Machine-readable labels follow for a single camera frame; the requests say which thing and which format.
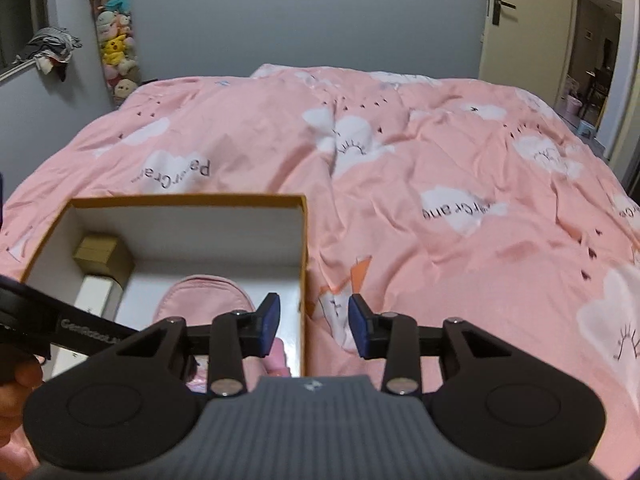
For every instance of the yellow plush toy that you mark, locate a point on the yellow plush toy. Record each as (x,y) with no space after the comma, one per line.
(116,47)

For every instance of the hanging plush toy holder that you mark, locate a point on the hanging plush toy holder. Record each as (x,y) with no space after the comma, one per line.
(117,50)

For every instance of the small gold box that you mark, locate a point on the small gold box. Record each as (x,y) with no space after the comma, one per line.
(102,256)

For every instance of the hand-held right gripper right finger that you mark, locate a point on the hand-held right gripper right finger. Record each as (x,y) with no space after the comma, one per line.
(358,325)

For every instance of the pink cloud print blanket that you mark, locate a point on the pink cloud print blanket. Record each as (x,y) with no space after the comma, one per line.
(450,210)

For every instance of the cream door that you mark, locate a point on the cream door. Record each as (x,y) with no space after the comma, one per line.
(530,35)

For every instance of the pink wallet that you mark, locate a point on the pink wallet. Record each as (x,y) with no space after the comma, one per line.
(200,300)

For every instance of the pink bin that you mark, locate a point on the pink bin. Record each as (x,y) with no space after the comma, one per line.
(573,105)

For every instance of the dark chair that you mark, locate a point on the dark chair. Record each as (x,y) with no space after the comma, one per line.
(598,87)

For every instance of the long white box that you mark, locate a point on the long white box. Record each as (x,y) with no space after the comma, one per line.
(92,295)

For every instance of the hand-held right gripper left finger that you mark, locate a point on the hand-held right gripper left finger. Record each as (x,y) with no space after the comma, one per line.
(268,321)

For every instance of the grey hanging clothes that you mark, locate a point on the grey hanging clothes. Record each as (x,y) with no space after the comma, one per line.
(47,47)

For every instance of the orange cardboard box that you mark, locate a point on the orange cardboard box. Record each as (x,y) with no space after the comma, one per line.
(210,240)

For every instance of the dark window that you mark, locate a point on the dark window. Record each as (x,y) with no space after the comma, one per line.
(20,5)

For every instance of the person's left hand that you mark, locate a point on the person's left hand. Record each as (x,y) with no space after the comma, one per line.
(20,385)

